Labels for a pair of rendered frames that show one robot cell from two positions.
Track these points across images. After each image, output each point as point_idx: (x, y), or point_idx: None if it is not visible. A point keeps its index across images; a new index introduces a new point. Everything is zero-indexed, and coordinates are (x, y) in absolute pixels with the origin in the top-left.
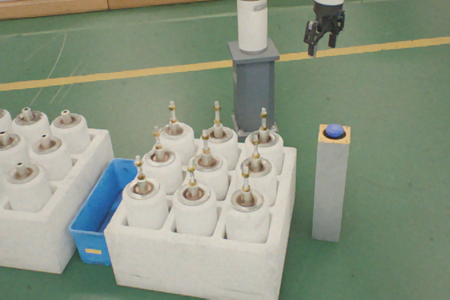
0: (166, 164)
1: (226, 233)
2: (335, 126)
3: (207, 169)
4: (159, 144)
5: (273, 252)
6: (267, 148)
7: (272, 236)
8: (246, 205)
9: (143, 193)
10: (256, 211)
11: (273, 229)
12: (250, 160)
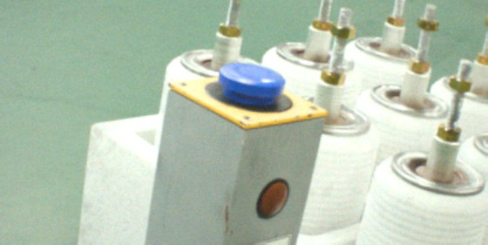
0: (443, 80)
1: None
2: (257, 74)
3: (382, 90)
4: (483, 51)
5: (101, 124)
6: (387, 159)
7: (138, 142)
8: (206, 59)
9: (371, 44)
10: (177, 59)
11: (154, 151)
12: (357, 120)
